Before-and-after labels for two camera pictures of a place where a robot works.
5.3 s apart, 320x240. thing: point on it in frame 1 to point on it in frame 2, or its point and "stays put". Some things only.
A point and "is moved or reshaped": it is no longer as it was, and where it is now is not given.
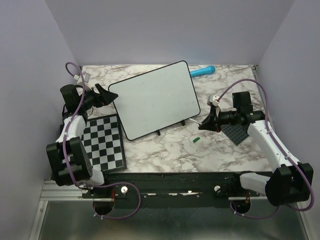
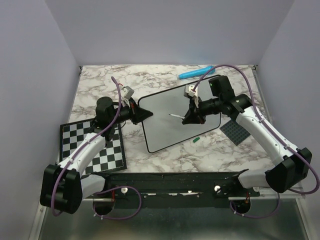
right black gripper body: (227, 117) to (209, 107)
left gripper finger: (101, 90) to (140, 111)
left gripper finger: (106, 97) to (140, 115)
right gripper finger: (210, 124) to (194, 119)
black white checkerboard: (102, 138) stays put
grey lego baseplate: (237, 133) stays put
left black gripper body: (90, 98) to (125, 114)
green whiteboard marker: (195, 121) is moved or reshaped
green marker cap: (196, 139) stays put
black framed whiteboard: (151, 101) to (164, 128)
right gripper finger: (214, 112) to (193, 109)
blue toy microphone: (208, 70) stays put
